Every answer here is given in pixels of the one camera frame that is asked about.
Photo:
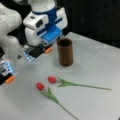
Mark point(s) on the white blue gripper body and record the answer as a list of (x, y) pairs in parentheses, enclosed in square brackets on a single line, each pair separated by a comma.
[(44, 28)]

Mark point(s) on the red tulip long stem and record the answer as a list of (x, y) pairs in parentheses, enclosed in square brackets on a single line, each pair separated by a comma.
[(64, 83)]

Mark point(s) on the red tulip with leaves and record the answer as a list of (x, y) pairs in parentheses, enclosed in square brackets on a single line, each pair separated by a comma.
[(51, 96)]

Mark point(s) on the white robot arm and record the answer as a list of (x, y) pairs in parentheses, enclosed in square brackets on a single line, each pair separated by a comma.
[(42, 5)]

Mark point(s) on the black orange table clamp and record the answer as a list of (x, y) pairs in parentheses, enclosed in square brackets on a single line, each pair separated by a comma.
[(33, 52)]

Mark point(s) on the brown cylindrical vase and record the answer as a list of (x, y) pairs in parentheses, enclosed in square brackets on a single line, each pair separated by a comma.
[(65, 52)]

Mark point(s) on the orange clamp left edge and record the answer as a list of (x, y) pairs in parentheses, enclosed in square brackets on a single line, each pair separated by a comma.
[(7, 74)]

